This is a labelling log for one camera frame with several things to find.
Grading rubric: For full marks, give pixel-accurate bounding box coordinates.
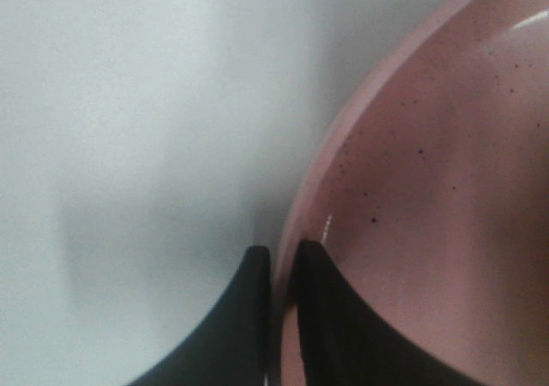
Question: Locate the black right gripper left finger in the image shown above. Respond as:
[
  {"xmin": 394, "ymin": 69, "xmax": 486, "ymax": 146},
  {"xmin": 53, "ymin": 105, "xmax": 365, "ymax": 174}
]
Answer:
[{"xmin": 131, "ymin": 246, "xmax": 270, "ymax": 386}]

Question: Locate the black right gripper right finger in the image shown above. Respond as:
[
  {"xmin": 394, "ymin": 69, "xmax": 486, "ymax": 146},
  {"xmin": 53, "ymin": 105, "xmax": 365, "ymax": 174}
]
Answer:
[{"xmin": 293, "ymin": 240, "xmax": 477, "ymax": 385}]

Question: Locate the pink round plate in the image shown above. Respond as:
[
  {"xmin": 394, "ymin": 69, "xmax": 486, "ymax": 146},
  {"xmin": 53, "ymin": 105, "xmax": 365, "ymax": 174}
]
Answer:
[{"xmin": 269, "ymin": 0, "xmax": 548, "ymax": 385}]

